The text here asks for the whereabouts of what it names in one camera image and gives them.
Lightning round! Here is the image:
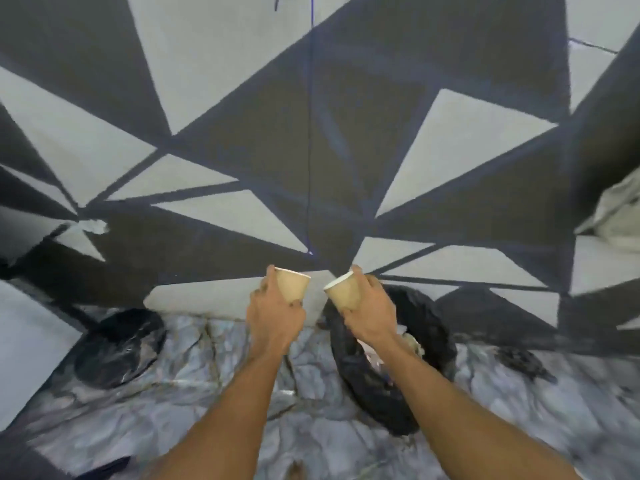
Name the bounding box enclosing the person's left hand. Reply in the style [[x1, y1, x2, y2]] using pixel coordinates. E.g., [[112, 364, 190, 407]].
[[246, 265, 307, 356]]

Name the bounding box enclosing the person's right hand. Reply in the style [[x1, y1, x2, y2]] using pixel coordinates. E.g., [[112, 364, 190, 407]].
[[340, 265, 399, 348]]

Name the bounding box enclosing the brown paper cup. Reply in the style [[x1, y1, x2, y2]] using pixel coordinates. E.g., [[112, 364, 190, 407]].
[[274, 267, 312, 305], [323, 271, 362, 313]]

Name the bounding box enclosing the person's left forearm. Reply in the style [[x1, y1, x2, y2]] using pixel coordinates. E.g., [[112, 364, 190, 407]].
[[142, 345, 287, 480]]

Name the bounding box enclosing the person's right forearm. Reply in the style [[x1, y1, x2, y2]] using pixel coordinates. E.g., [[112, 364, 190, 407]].
[[361, 335, 583, 480]]

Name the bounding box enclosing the open black trash bag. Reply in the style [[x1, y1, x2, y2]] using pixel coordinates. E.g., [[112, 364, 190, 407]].
[[319, 285, 458, 437]]

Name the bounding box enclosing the crumpled white paper trash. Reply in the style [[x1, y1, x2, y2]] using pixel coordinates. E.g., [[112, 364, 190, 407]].
[[400, 333, 426, 357]]

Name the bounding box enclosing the tied black trash bag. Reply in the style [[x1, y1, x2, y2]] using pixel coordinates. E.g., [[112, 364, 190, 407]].
[[73, 308, 168, 390]]

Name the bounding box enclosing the small dark debris clump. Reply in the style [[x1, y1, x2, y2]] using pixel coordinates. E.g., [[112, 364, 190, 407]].
[[495, 346, 558, 385]]

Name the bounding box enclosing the white crumpled cloth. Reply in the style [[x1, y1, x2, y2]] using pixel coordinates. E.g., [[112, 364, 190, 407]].
[[575, 167, 640, 254]]

